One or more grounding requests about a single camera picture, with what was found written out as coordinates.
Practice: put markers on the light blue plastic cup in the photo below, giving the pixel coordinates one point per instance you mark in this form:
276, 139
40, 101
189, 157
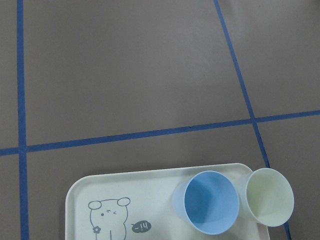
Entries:
208, 202

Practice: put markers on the cream tray with bear drawing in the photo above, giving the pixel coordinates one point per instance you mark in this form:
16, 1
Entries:
138, 206

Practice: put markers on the pale green plastic cup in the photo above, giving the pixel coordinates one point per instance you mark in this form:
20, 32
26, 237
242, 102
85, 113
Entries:
265, 197

